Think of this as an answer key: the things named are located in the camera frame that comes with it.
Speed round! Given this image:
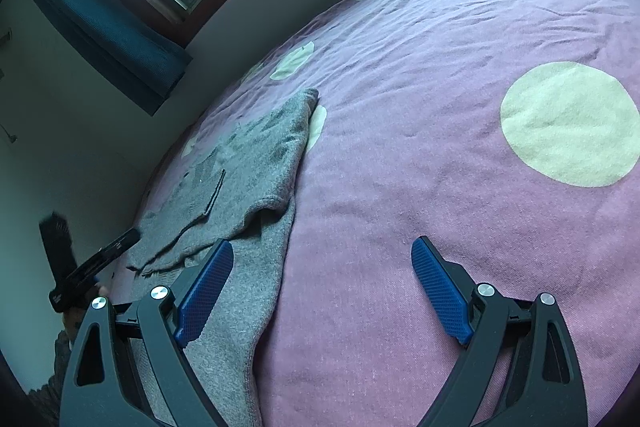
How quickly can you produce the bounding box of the blue curtain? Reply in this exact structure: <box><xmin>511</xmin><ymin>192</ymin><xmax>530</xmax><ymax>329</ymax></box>
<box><xmin>19</xmin><ymin>0</ymin><xmax>194</xmax><ymax>116</ymax></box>

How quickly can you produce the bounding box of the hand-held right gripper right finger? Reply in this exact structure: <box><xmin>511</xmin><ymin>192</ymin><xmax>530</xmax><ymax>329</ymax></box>
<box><xmin>411</xmin><ymin>236</ymin><xmax>589</xmax><ymax>427</ymax></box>

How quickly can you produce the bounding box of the person's left hand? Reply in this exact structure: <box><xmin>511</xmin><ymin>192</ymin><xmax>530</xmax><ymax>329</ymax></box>
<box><xmin>61</xmin><ymin>284</ymin><xmax>111</xmax><ymax>339</ymax></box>

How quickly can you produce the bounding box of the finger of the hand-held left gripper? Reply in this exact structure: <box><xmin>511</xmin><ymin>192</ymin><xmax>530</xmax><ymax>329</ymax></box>
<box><xmin>49</xmin><ymin>228</ymin><xmax>142</xmax><ymax>313</ymax></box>

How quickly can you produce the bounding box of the purple blanket with pale dots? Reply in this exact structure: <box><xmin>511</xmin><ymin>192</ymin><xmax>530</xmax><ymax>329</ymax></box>
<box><xmin>112</xmin><ymin>0</ymin><xmax>640</xmax><ymax>427</ymax></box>

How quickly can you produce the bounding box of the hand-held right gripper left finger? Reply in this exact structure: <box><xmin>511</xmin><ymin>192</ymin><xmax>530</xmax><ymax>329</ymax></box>
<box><xmin>59</xmin><ymin>238</ymin><xmax>235</xmax><ymax>427</ymax></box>

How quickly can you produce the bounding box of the person's left forearm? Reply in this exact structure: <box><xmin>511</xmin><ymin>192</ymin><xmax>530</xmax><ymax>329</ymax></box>
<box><xmin>27</xmin><ymin>329</ymin><xmax>77</xmax><ymax>413</ymax></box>

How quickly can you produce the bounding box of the grey knit sweater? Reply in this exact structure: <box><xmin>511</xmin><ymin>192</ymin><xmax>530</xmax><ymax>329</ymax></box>
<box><xmin>125</xmin><ymin>88</ymin><xmax>321</xmax><ymax>427</ymax></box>

